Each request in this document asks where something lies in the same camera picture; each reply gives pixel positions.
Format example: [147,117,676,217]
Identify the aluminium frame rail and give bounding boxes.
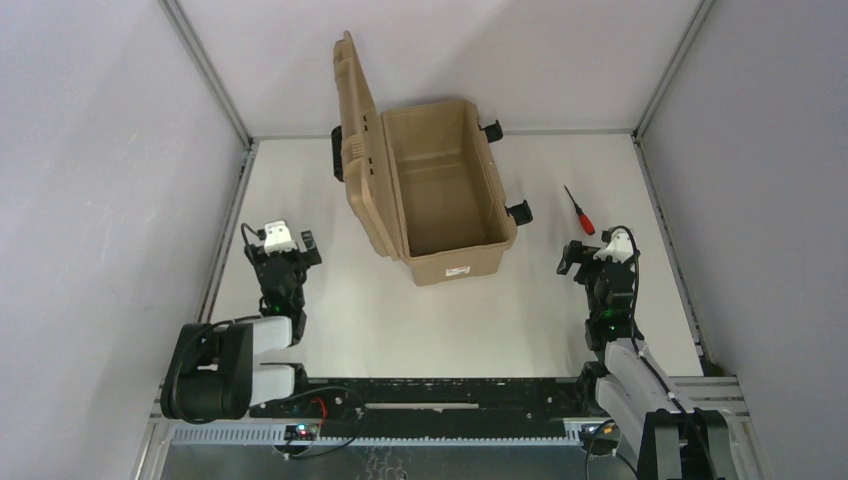
[195,139,259,324]

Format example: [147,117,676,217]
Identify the tan plastic storage bin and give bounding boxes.
[331,32,533,286]

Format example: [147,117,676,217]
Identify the small circuit board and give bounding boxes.
[578,426,620,456]
[283,423,320,443]

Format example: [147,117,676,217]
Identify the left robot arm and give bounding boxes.
[160,222,322,424]

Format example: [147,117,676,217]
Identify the right small circuit board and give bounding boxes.
[578,426,620,456]

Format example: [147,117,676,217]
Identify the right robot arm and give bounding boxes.
[557,232,739,479]

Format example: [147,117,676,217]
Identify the red handled screwdriver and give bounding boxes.
[563,185,596,236]

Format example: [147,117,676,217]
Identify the left small circuit board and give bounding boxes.
[283,423,320,443]

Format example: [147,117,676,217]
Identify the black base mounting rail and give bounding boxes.
[248,377,608,441]

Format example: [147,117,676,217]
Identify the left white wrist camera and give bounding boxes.
[262,220,298,255]

